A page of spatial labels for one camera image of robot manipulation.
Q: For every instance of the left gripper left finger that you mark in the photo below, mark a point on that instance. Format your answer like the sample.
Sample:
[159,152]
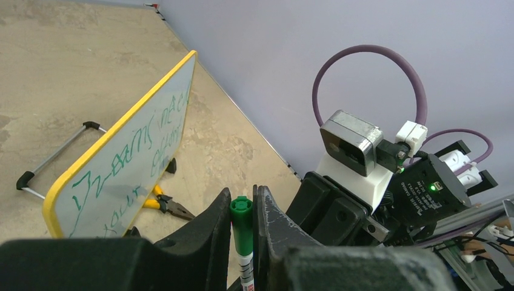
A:
[194,257]

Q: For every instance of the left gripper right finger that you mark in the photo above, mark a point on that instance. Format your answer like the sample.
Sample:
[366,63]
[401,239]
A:
[287,258]

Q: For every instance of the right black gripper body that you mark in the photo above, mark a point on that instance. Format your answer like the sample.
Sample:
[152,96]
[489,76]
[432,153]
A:
[334,217]

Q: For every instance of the white green marker pen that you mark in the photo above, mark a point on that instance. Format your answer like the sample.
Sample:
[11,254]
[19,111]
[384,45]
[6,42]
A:
[241,211]

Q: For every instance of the yellow framed whiteboard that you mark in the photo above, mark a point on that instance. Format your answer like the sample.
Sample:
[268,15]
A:
[167,100]

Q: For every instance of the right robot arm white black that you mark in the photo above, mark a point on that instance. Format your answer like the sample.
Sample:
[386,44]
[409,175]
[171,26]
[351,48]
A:
[436,186]

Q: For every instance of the yellow black pliers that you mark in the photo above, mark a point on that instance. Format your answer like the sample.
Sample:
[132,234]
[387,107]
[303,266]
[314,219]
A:
[166,204]

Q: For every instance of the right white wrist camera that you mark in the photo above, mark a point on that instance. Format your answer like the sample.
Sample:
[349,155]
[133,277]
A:
[358,158]

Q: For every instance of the aluminium extrusion frame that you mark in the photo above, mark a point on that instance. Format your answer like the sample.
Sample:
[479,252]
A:
[476,246]

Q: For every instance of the metal wire whiteboard stand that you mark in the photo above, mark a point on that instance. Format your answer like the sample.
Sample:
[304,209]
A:
[101,193]

